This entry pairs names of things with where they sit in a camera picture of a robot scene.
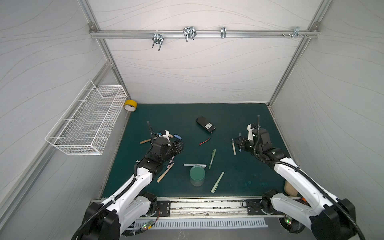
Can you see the metal hook clamp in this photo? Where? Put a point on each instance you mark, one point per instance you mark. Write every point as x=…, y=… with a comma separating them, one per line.
x=189, y=33

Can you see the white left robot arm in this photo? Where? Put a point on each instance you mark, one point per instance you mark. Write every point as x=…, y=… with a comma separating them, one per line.
x=109, y=219

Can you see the brown orange marker pen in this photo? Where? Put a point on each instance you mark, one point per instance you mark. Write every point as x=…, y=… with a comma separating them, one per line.
x=146, y=141

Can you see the cork sanding block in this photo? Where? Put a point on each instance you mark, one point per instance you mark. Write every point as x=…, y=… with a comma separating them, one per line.
x=290, y=190

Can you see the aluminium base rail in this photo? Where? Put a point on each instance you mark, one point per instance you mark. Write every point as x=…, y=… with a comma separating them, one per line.
x=209, y=207

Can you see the beige fountain pen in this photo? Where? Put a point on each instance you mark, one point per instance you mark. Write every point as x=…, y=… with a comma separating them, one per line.
x=234, y=147

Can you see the black battery box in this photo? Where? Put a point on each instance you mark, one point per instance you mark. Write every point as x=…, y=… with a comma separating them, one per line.
x=206, y=124

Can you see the metal u-bolt clamp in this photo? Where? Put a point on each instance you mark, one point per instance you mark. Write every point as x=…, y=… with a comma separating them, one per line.
x=157, y=39

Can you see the aluminium cross rail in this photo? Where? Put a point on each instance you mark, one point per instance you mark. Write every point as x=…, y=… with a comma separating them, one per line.
x=201, y=34

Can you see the white wire basket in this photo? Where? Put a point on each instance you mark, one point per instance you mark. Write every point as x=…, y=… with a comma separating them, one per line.
x=85, y=127

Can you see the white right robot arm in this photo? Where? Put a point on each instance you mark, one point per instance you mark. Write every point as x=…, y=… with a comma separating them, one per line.
x=327, y=216

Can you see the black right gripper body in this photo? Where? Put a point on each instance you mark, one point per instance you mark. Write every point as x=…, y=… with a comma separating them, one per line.
x=243, y=144

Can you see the small metal ring clamp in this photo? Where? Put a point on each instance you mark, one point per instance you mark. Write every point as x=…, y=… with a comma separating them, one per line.
x=223, y=32

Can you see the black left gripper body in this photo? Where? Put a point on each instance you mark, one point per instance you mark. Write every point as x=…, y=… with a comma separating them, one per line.
x=173, y=149

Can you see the green lidded round container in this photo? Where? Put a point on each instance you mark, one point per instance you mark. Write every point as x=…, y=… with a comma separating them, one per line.
x=197, y=176

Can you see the dark green pen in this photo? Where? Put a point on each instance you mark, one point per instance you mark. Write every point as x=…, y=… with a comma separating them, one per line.
x=212, y=158

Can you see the pale blue white pen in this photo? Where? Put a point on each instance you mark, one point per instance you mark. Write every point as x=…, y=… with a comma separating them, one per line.
x=193, y=165

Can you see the light green pen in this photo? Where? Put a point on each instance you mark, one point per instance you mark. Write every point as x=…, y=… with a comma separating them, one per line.
x=214, y=188

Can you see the metal bracket clamp right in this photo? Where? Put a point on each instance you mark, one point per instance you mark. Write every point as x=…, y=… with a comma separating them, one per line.
x=296, y=34

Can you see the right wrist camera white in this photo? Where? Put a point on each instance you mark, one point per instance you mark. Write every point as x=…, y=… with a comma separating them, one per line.
x=250, y=129

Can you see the yellow tape roll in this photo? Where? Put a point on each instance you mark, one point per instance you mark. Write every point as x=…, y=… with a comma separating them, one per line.
x=130, y=105

